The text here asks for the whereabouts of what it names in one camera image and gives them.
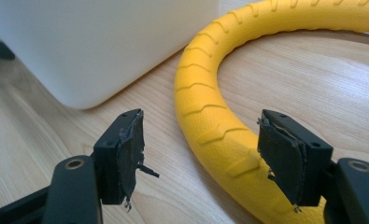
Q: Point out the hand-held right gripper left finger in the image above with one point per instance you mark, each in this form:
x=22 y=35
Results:
x=120 y=161

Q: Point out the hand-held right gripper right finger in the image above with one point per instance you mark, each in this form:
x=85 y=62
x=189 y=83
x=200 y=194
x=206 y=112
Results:
x=292 y=161

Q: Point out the white plastic box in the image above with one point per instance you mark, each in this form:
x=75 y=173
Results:
x=98 y=46

